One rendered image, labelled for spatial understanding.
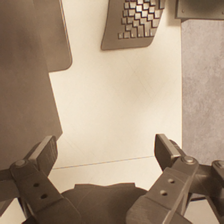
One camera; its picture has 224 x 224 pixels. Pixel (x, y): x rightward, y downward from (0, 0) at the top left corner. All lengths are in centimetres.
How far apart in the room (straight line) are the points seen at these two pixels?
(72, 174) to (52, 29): 50
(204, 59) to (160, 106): 96
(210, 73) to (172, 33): 98
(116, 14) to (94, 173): 55
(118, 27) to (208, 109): 122
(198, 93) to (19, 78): 137
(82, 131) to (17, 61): 37
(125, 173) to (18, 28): 57
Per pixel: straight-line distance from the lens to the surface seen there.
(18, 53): 29
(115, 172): 68
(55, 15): 56
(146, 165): 67
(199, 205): 189
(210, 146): 175
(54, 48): 55
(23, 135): 27
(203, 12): 56
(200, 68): 148
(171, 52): 57
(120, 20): 53
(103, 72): 53
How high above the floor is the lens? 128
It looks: 72 degrees down
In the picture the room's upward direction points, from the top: 175 degrees clockwise
